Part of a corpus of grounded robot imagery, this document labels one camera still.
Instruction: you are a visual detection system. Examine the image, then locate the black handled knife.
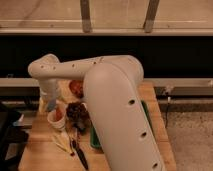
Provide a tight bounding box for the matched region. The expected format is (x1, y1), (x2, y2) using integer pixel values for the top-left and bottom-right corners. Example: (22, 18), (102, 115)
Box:
(71, 129), (89, 171)

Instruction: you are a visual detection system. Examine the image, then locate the red pepper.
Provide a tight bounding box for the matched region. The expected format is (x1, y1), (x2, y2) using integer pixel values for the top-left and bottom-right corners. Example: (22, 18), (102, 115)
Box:
(55, 108), (63, 121)

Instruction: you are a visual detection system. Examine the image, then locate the green plastic tray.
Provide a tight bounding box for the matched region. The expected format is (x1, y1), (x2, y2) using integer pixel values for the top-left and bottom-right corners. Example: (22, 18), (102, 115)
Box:
(90, 101), (152, 149)

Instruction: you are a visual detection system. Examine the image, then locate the white cup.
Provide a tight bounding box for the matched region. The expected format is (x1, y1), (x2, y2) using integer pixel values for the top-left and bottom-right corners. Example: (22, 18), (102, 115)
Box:
(47, 109), (66, 131)

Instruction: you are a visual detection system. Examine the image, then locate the black chair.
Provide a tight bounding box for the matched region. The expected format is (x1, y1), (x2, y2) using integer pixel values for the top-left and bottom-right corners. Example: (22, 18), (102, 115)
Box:
(0, 102), (29, 171)

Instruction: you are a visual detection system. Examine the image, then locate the dark grape bunch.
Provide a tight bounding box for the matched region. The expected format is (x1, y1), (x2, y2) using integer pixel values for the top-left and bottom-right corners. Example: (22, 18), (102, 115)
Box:
(66, 102), (89, 122)

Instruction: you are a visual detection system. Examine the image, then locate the red bowl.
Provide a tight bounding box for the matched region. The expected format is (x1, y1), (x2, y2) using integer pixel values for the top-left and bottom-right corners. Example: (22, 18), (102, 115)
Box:
(69, 80), (84, 98)

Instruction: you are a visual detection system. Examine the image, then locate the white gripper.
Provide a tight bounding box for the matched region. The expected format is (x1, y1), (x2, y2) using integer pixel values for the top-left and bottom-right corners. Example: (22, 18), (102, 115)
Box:
(39, 79), (59, 112)

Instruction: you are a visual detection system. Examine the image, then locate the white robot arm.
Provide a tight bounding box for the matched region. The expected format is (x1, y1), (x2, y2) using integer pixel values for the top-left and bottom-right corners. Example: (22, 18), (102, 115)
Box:
(28, 54), (167, 171)

